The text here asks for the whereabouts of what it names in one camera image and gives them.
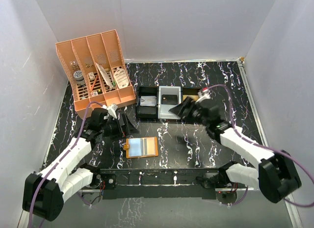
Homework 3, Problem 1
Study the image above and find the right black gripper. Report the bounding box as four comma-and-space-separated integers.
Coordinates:
169, 97, 209, 127

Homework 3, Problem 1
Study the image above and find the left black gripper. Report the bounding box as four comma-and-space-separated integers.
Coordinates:
100, 113, 138, 142

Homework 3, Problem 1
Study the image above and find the orange leather card holder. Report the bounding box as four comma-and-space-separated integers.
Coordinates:
123, 137, 158, 158

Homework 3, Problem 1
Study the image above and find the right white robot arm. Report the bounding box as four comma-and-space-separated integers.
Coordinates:
169, 97, 302, 203

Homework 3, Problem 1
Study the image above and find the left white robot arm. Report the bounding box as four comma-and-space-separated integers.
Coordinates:
22, 106, 136, 221

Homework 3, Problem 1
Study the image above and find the gold credit card stack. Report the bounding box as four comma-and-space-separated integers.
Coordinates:
183, 95, 199, 101

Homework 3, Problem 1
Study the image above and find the right black card bin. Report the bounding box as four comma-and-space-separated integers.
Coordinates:
181, 87, 206, 121

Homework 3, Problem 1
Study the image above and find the black card bin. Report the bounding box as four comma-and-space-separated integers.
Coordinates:
181, 87, 206, 121
135, 86, 158, 120

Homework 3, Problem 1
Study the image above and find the white middle card bin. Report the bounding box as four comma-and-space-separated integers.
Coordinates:
157, 86, 182, 120

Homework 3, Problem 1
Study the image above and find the black credit card stack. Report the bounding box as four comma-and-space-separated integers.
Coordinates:
161, 94, 178, 105

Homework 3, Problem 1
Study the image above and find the left black card bin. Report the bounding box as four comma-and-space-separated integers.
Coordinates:
135, 86, 158, 120

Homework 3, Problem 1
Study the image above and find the silver credit card stack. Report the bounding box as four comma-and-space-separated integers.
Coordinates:
140, 96, 157, 107

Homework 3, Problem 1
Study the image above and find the white labelled package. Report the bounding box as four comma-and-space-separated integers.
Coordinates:
113, 68, 130, 89

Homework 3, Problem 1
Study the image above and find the white paper leaflet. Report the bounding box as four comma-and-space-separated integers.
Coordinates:
96, 63, 113, 90

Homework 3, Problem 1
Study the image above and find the orange pencil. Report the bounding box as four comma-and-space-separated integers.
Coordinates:
91, 74, 99, 91

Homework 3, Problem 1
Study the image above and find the peach desk file organizer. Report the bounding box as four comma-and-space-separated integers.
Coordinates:
55, 30, 135, 118

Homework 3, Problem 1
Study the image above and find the grey tape roll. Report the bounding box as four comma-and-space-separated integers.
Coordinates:
73, 70, 85, 86

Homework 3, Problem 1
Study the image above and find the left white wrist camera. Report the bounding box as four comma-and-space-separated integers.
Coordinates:
102, 103, 118, 119

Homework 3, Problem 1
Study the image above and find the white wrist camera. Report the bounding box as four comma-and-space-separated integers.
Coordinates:
197, 87, 211, 102
102, 103, 118, 119

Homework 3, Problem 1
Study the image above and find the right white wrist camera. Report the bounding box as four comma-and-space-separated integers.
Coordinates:
197, 87, 211, 102

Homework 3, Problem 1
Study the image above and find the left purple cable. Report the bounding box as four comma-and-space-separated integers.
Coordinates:
26, 101, 108, 228

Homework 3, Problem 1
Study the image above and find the purple cable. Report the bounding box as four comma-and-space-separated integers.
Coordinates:
202, 84, 314, 208
26, 101, 108, 228

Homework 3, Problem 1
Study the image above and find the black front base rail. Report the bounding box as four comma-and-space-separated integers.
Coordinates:
73, 168, 248, 201

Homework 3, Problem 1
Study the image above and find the aluminium table frame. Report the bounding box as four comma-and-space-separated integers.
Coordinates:
18, 58, 304, 228

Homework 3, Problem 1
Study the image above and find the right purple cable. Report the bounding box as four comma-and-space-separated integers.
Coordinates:
202, 84, 314, 208

